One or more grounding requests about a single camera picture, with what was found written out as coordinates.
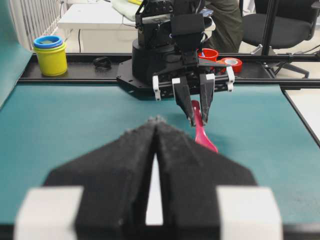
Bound red cup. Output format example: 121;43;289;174
197;48;219;62

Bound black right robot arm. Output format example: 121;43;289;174
118;0;284;240

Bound black office chair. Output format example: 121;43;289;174
242;0;320;78

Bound black cable coil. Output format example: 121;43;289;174
93;56;112;71

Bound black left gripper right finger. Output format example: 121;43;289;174
155;120;284;240

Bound black aluminium rail frame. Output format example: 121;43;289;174
15;0;320;148

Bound white desk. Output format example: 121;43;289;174
57;3;216;54

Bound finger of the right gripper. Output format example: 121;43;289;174
172;76;196;127
199;73;215;125

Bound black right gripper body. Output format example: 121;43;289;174
152;13;235;101

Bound person in green clothes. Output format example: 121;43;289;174
203;0;244;53

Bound white radiator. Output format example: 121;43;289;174
9;0;67;50

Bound red tape roll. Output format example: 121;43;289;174
217;57;243;73

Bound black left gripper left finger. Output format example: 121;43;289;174
14;115;157;240

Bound yellow stacked cups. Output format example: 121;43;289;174
33;42;68;77

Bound magenta plastic spoon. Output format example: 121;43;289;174
191;100;218;153

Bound blue cup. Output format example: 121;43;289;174
33;35;63;49

